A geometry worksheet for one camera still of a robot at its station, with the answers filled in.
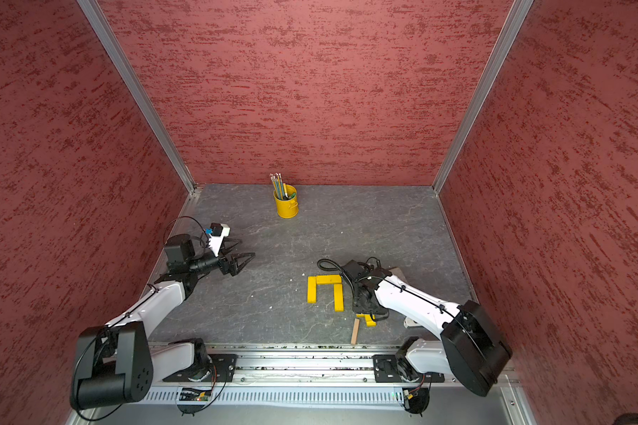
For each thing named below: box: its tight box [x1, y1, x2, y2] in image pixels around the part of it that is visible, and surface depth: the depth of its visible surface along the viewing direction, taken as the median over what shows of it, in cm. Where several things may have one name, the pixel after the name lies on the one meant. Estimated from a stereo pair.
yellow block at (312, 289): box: [307, 276, 317, 304], surface depth 91 cm
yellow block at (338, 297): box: [333, 283, 345, 313], surface depth 89 cm
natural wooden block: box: [350, 317, 361, 345], surface depth 81 cm
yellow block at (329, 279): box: [315, 274, 343, 285], surface depth 94 cm
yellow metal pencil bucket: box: [272, 184, 299, 219], surface depth 108 cm
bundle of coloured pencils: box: [269, 171, 294, 201], surface depth 105 cm
